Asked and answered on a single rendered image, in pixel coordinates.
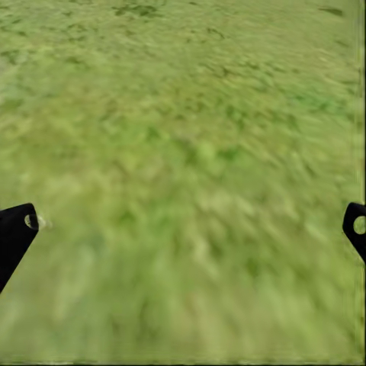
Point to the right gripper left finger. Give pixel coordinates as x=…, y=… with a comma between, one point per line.
x=18, y=227

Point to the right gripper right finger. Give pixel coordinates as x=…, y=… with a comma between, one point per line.
x=354, y=225

